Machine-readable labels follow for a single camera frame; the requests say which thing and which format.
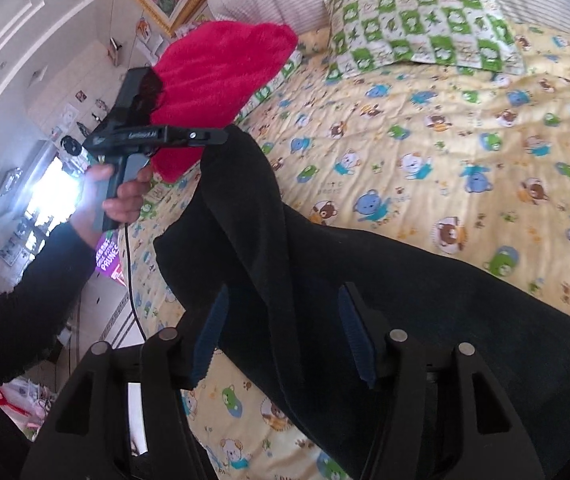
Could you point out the green white checkered pillow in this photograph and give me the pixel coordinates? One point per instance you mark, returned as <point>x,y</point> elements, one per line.
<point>461,33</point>

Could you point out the person's black sleeved forearm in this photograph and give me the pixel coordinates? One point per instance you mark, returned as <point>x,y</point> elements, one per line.
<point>33,314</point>

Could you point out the green checkered pillow under blanket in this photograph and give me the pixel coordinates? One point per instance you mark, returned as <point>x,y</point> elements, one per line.
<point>207,90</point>

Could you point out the black fleece pants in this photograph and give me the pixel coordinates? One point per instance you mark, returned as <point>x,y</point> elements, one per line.
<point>283,328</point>

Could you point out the yellow cartoon bear bedsheet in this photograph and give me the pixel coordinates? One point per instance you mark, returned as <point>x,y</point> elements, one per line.
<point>465,164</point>

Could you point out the person's left hand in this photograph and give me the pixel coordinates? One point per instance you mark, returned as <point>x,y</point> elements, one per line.
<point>125,207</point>

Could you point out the red fluffy blanket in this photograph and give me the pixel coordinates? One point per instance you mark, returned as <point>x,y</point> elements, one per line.
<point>217,36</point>

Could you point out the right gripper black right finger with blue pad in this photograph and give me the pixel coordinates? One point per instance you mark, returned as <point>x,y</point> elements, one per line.
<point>441,413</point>

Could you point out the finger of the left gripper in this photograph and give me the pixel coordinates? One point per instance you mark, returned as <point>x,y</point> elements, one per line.
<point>194,137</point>

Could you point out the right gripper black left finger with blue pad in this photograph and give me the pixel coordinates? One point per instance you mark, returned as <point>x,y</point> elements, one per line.
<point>87,435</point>

